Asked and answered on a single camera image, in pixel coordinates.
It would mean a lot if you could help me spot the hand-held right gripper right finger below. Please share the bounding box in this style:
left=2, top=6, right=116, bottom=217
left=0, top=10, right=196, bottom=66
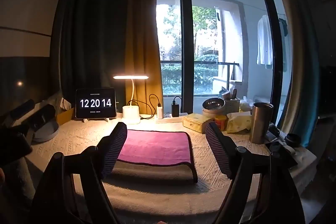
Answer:
left=205, top=122, right=306, bottom=224

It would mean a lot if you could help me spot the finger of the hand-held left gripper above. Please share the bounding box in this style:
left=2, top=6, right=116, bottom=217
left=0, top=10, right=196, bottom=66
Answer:
left=22, top=104, right=56, bottom=131
left=10, top=99, right=35, bottom=120

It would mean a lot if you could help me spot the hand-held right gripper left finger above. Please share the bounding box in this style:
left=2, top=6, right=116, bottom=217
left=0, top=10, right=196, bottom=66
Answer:
left=32, top=122, right=129, bottom=224

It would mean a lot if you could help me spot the magenta towel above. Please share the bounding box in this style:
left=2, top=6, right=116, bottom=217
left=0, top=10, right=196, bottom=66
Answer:
left=117, top=130, right=194, bottom=167

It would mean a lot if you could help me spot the grey towel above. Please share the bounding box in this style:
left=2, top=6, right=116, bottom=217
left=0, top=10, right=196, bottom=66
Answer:
left=110, top=130, right=199, bottom=185

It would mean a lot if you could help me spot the grey round tray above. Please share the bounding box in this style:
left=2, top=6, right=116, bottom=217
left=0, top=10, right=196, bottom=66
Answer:
left=33, top=118, right=60, bottom=143

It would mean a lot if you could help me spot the cardboard box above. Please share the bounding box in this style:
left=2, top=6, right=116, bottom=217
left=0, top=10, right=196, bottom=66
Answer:
left=56, top=105, right=75, bottom=126

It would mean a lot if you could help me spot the orange container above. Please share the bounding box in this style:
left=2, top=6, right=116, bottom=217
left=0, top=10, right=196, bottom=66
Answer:
left=214, top=115, right=228, bottom=132

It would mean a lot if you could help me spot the yellow tissue packet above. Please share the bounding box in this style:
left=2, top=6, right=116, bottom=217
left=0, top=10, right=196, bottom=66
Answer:
left=226, top=111, right=253, bottom=134

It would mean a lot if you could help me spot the yellow tissue box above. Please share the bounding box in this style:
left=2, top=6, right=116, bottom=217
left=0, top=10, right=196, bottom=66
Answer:
left=182, top=113, right=214, bottom=134

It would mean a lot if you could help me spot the white desk lamp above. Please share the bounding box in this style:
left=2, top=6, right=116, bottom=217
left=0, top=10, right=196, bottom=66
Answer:
left=113, top=75, right=150, bottom=124

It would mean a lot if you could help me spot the white textured table cloth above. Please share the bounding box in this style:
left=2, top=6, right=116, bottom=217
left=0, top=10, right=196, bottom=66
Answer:
left=25, top=112, right=318, bottom=218

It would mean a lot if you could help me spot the white tablet stand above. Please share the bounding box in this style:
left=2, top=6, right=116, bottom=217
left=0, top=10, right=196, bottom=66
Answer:
left=82, top=116, right=110, bottom=123

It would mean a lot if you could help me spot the steel bowl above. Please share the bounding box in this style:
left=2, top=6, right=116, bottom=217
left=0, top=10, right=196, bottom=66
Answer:
left=202, top=98, right=226, bottom=116

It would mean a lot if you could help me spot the white plastic basket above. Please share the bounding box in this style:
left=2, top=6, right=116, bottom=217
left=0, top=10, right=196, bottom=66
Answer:
left=221, top=97, right=241, bottom=115

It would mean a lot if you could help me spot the steel tumbler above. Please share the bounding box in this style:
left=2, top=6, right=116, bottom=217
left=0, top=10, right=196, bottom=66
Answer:
left=249, top=102, right=274, bottom=145

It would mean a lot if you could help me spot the tablet with clock display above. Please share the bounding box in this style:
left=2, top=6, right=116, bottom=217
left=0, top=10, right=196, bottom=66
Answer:
left=76, top=88, right=117, bottom=120

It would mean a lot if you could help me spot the white power strip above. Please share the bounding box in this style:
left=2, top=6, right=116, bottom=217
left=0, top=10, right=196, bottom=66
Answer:
left=156, top=112, right=188, bottom=124

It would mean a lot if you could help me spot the black device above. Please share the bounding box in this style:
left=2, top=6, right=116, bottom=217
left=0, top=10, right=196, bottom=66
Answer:
left=265, top=123, right=298, bottom=163

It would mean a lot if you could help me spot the black round cap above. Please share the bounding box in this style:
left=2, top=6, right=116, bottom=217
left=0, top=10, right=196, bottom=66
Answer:
left=286, top=133, right=301, bottom=148

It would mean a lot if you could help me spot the balcony railing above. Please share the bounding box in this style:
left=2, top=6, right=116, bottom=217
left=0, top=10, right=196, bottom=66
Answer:
left=160, top=60, right=240, bottom=83

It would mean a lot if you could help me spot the dark green curtain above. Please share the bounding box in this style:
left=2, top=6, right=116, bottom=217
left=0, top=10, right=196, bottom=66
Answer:
left=60, top=0, right=132, bottom=107

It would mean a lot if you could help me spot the yellow curtain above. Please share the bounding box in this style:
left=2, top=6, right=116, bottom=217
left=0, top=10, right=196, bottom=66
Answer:
left=124, top=0, right=165, bottom=120

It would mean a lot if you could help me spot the black charger cable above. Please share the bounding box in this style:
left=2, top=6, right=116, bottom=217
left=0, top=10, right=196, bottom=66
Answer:
left=127, top=94, right=159, bottom=120

